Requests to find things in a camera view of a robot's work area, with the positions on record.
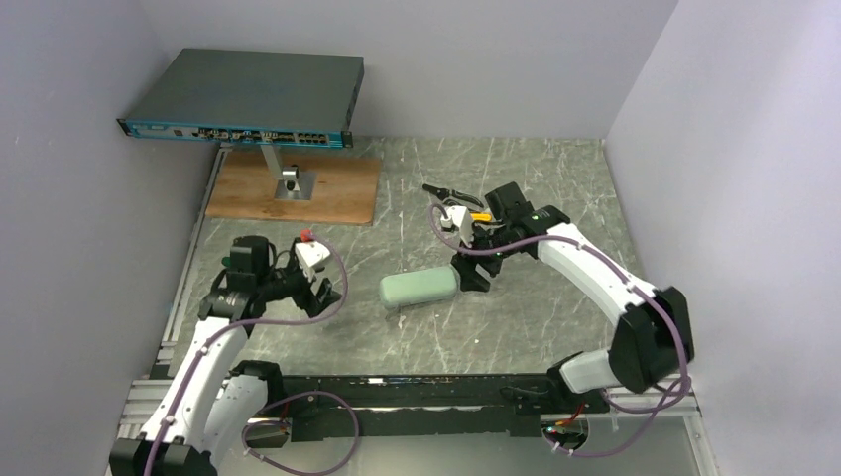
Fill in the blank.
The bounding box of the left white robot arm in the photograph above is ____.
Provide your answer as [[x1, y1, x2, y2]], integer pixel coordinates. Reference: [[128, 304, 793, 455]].
[[108, 231, 346, 475]]

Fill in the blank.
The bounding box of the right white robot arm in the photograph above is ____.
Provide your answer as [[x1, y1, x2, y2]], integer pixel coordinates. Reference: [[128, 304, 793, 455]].
[[429, 182, 694, 394]]

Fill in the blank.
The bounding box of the wooden base board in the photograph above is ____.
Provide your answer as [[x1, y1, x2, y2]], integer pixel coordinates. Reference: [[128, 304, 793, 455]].
[[205, 150, 381, 225]]

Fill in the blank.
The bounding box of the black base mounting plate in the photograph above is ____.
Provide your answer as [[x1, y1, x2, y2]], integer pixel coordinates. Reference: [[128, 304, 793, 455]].
[[258, 373, 609, 442]]

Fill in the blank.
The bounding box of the yellow-handled screwdriver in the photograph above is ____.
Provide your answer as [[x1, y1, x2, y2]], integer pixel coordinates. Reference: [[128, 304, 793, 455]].
[[470, 212, 494, 223]]

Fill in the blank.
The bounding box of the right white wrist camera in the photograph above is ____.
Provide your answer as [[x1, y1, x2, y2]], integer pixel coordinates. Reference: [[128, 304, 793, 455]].
[[439, 205, 474, 248]]

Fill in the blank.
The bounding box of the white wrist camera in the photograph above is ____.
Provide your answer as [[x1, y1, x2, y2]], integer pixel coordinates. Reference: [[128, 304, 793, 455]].
[[439, 205, 474, 248], [293, 241, 331, 271]]

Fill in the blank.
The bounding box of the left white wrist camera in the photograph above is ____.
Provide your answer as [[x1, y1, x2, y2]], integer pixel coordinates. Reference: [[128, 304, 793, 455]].
[[293, 241, 331, 271]]

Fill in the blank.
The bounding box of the metal switch stand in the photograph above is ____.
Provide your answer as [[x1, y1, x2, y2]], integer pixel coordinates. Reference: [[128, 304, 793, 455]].
[[260, 145, 317, 201]]

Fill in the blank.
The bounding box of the blue-fronted network switch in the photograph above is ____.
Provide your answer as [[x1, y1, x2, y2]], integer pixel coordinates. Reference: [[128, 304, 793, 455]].
[[117, 49, 365, 149]]

